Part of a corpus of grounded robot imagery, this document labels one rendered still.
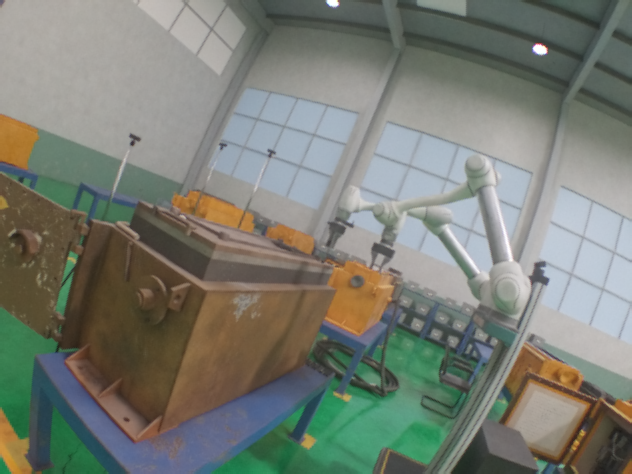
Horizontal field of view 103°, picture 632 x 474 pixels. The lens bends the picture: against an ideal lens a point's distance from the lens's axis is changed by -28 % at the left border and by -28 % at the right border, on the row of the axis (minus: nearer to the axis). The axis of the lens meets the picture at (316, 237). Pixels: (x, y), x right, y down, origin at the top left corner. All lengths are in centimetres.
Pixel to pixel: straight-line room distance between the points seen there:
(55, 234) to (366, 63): 1239
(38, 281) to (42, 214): 28
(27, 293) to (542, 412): 304
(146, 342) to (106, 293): 29
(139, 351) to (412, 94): 1163
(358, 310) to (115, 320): 309
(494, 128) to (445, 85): 220
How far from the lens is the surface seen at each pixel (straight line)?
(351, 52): 1362
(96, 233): 144
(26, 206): 164
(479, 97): 1223
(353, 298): 406
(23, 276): 167
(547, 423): 277
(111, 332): 145
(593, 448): 295
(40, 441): 184
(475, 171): 171
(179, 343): 117
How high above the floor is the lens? 152
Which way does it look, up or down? 1 degrees down
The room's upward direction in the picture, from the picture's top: 23 degrees clockwise
